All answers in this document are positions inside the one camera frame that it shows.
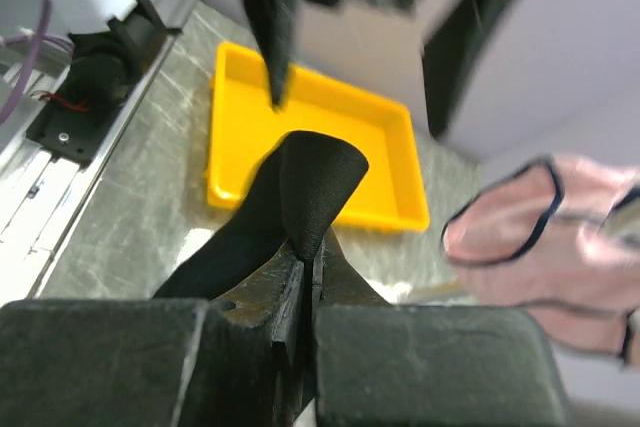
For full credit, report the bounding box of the pink underwear black trim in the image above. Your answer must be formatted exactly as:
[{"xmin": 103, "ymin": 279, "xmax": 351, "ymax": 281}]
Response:
[{"xmin": 441, "ymin": 155, "xmax": 639, "ymax": 366}]

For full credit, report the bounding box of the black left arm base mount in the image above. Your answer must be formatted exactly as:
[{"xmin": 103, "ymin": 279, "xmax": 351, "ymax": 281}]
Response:
[{"xmin": 26, "ymin": 0, "xmax": 179, "ymax": 166}]

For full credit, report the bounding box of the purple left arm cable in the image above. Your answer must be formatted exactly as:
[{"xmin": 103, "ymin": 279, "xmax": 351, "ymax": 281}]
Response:
[{"xmin": 0, "ymin": 0, "xmax": 76, "ymax": 126}]

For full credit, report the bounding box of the yellow plastic tray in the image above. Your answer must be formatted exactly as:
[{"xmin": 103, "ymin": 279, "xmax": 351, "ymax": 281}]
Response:
[{"xmin": 206, "ymin": 41, "xmax": 430, "ymax": 232}]

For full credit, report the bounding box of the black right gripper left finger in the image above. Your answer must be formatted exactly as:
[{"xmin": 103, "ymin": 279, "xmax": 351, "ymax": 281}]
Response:
[{"xmin": 1, "ymin": 246, "xmax": 305, "ymax": 426}]

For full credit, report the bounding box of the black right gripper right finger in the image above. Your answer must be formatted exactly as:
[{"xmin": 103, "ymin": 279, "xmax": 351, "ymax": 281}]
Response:
[{"xmin": 314, "ymin": 235, "xmax": 575, "ymax": 426}]

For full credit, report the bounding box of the aluminium table edge rail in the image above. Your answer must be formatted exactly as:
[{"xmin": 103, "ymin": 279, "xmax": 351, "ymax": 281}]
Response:
[{"xmin": 1, "ymin": 0, "xmax": 197, "ymax": 303}]

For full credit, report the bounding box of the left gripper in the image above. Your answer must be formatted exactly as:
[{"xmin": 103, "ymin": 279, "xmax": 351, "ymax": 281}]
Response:
[{"xmin": 304, "ymin": 0, "xmax": 551, "ymax": 138}]

